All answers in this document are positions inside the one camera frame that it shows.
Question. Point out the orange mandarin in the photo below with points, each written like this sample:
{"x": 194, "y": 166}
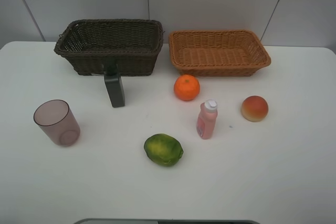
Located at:
{"x": 186, "y": 87}

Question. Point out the pink bottle white cap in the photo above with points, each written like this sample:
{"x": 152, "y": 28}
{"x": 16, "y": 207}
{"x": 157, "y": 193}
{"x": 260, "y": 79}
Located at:
{"x": 206, "y": 119}

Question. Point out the green lime fruit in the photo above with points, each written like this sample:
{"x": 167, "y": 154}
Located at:
{"x": 163, "y": 149}

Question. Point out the red yellow peach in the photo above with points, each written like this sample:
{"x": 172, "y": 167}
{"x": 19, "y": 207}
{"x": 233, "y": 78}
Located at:
{"x": 254, "y": 108}

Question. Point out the translucent purple plastic cup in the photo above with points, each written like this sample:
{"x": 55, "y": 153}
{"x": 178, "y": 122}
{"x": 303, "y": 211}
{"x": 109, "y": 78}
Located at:
{"x": 57, "y": 121}

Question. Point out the tan wicker basket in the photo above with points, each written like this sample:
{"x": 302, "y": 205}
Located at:
{"x": 217, "y": 53}

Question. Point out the dark brown wicker basket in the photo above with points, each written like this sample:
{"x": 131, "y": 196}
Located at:
{"x": 134, "y": 44}

